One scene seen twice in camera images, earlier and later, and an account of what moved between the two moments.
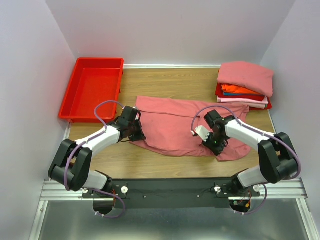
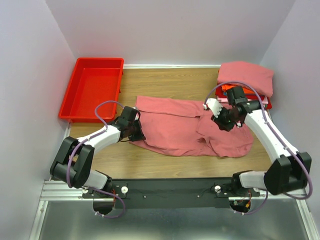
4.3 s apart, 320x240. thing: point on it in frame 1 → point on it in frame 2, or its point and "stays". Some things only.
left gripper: [140, 135] stays
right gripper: [216, 150] → [221, 125]
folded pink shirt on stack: [255, 77] stays
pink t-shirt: [170, 124] stays
